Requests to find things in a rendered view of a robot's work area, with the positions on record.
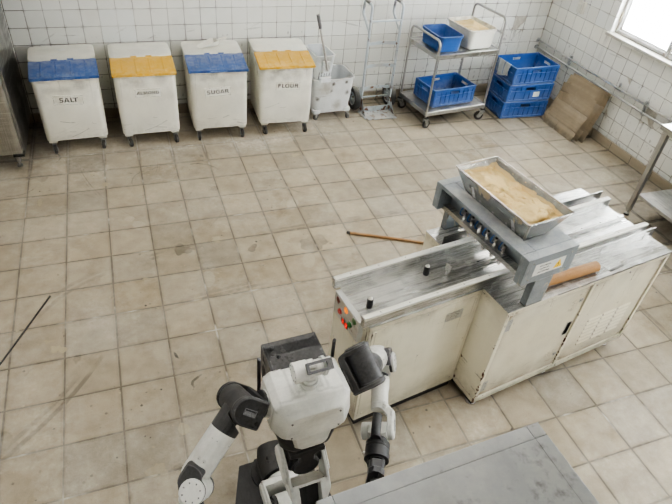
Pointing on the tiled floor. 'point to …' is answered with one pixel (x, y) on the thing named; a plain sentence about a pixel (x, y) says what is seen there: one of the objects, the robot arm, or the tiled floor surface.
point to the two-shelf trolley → (436, 70)
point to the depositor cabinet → (550, 309)
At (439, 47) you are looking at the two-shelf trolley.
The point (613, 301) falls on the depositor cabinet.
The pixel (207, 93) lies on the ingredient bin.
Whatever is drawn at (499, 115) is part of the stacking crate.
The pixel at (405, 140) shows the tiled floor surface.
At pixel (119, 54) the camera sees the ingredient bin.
